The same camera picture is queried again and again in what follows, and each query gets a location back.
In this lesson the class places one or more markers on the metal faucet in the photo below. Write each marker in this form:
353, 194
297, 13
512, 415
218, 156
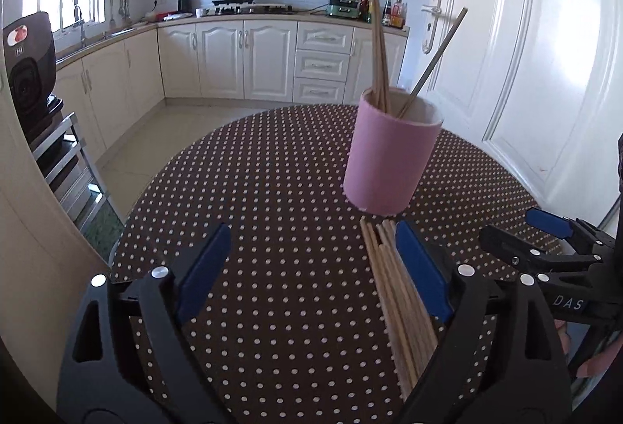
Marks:
80, 22

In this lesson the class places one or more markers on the pink cup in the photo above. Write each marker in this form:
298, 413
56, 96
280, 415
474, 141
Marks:
384, 161

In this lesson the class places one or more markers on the dark red drink bottle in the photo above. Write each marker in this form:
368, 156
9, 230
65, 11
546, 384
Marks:
364, 8

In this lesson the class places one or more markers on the green countertop appliance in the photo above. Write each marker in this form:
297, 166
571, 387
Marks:
343, 8

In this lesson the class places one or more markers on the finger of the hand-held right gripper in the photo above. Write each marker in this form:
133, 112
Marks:
506, 249
550, 222

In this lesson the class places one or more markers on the cream drawer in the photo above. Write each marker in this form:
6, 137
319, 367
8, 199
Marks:
323, 37
321, 65
319, 90

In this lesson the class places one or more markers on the person's right forearm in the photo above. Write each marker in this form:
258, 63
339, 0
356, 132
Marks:
601, 361

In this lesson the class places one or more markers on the metal storage rack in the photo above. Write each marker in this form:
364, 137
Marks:
63, 161

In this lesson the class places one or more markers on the cream base cabinets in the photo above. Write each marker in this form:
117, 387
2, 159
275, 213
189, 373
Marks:
224, 59

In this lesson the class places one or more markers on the steel sink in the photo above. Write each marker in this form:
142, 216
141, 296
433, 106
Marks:
112, 34

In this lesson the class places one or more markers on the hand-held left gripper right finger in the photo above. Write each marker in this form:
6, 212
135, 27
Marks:
421, 266

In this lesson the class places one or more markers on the white door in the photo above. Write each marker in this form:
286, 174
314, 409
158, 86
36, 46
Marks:
535, 64

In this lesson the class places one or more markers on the gas stove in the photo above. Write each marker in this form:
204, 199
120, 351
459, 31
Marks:
253, 9

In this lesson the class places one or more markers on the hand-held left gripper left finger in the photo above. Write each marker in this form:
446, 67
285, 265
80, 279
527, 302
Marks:
207, 266

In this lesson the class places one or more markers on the kitchen countertop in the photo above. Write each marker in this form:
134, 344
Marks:
306, 17

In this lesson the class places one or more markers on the person's right hand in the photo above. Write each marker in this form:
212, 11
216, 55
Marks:
563, 339

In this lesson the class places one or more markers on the brown polka-dot tablecloth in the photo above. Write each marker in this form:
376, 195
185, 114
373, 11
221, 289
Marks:
272, 190

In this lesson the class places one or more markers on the black air fryer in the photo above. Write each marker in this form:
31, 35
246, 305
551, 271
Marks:
29, 64

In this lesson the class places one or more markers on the pile of wooden chopsticks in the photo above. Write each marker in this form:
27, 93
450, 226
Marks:
389, 287

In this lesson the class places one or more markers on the dark sauce bottle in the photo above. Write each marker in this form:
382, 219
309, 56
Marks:
387, 15

